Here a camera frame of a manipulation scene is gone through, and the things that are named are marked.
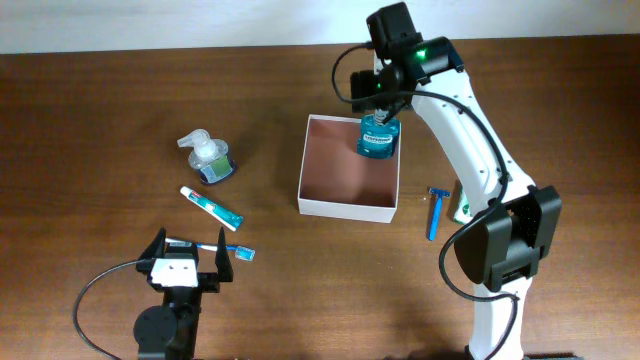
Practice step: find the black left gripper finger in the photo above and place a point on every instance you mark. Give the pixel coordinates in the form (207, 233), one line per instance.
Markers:
(156, 248)
(225, 271)

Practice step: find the left arm black white gripper body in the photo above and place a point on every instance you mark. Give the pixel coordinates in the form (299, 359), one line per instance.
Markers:
(207, 283)

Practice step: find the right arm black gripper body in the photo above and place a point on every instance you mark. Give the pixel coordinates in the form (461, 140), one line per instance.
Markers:
(371, 84)

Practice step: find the purple foam soap pump bottle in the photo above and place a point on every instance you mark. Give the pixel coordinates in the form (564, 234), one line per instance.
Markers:
(210, 158)

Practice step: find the teal mouthwash bottle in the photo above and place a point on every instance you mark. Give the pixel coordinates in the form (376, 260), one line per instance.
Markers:
(378, 141)

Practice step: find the pink white box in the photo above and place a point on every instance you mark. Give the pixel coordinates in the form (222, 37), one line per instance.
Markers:
(336, 182)

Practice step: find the blue disposable razor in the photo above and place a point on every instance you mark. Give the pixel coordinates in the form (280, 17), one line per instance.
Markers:
(440, 195)

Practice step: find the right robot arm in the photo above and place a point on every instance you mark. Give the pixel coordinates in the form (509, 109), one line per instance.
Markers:
(492, 259)

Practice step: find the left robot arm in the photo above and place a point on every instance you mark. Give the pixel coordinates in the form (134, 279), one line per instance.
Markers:
(169, 331)

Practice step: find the blue white toothbrush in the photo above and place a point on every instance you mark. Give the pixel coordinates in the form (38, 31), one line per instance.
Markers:
(240, 252)

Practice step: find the green white toothpaste tube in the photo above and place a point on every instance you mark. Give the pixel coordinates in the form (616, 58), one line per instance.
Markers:
(226, 217)

